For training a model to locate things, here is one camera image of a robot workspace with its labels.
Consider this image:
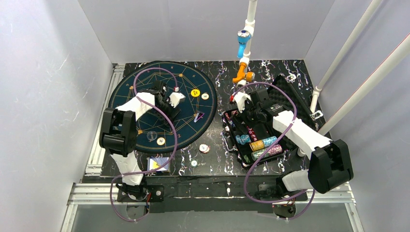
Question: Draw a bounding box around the white pipe camera stand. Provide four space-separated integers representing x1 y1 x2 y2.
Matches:
233 0 258 87

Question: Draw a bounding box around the green poker chip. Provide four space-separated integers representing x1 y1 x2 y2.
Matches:
190 160 198 168

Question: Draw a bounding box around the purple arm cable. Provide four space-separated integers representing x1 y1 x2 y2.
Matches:
109 67 179 223
230 82 316 220

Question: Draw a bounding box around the boxed deck of playing cards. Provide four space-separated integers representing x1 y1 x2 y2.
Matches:
147 157 170 173

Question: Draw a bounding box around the yellow big blind button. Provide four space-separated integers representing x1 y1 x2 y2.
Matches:
190 89 201 98

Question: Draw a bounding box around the chrome case handle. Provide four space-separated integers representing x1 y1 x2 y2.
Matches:
221 131 235 152

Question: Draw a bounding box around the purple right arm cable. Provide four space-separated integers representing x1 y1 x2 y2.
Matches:
230 82 316 220

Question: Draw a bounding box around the yellow poker chip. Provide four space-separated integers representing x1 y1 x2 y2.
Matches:
157 137 166 145
201 93 209 100

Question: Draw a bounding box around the aluminium frame rail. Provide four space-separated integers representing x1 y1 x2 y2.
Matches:
61 64 125 232

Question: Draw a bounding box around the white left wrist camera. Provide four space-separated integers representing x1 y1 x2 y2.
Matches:
169 92 186 108

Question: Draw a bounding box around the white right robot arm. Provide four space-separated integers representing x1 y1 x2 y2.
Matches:
231 89 354 197

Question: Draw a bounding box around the round dark blue poker mat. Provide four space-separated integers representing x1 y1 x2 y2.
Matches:
108 61 217 153

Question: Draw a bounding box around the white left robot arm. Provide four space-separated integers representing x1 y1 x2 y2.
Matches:
99 81 186 186

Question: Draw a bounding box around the white thin diagonal pole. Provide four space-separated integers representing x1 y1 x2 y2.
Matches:
310 0 382 113

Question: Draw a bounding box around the black poker chip case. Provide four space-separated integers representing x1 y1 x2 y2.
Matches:
222 75 324 168

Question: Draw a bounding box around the clear dealer button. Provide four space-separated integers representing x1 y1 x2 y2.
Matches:
146 131 158 142

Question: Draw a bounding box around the green and purple chip row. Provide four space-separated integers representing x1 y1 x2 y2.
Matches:
251 144 284 161

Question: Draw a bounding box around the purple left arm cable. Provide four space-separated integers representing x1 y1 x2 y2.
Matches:
109 67 179 223

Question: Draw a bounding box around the red and white poker chip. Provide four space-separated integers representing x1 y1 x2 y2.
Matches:
199 144 210 154

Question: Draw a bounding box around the light blue chip stack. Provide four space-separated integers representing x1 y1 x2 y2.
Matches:
235 134 252 145

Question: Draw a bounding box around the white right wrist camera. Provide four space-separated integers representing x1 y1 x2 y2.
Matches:
230 92 251 113

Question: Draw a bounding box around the white diagonal frame pole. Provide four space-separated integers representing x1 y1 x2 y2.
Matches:
318 35 410 135

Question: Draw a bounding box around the yellow chip stack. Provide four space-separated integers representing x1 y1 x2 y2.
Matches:
249 140 265 152

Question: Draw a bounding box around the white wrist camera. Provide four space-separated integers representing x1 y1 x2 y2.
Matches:
230 92 251 113
169 92 186 108

